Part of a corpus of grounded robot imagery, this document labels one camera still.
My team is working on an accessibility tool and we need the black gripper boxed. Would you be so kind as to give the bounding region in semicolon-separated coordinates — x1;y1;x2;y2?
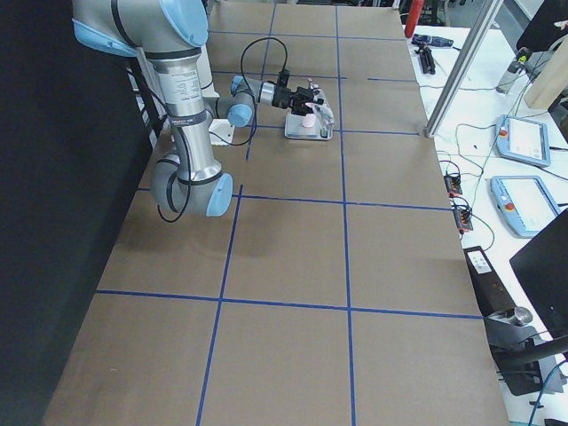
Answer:
271;85;320;116

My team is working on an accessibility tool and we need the glass sauce bottle metal spout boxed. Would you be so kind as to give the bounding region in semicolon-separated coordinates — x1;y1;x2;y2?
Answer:
308;78;335;130

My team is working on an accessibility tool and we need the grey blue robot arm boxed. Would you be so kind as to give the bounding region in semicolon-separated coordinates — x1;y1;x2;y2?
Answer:
73;1;325;217

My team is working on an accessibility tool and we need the digital kitchen scale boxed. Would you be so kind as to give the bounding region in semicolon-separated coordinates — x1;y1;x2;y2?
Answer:
284;113;334;141

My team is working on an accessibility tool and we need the black folded tripod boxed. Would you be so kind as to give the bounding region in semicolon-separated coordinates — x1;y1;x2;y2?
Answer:
415;43;436;75

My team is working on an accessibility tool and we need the blue folded umbrella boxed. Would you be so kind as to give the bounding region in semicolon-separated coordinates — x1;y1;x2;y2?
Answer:
411;34;454;48

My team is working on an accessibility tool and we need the red cylinder bottle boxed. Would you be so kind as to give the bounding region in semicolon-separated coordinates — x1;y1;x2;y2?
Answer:
404;0;424;38

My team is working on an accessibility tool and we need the orange black connector block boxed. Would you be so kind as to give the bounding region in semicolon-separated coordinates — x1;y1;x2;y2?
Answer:
444;173;462;198

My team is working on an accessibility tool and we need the far blue teach pendant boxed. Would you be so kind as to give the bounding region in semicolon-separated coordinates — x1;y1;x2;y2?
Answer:
495;114;551;168

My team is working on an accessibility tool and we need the blue teach pendant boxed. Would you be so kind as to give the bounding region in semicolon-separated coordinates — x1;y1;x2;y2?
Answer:
490;175;561;239
495;114;551;168

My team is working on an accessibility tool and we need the near blue teach pendant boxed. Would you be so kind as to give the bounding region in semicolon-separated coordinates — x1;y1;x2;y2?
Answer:
490;175;561;239

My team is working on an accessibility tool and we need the black power strip box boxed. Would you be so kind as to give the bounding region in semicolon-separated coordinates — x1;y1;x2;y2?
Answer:
463;246;517;317

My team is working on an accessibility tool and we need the black monitor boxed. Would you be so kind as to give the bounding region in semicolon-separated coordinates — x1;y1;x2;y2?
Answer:
509;211;568;337

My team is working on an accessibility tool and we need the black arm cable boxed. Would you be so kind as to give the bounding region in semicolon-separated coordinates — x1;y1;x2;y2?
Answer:
155;36;293;223

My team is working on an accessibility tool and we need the aluminium frame post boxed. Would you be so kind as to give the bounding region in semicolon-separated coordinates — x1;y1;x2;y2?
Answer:
424;0;503;138

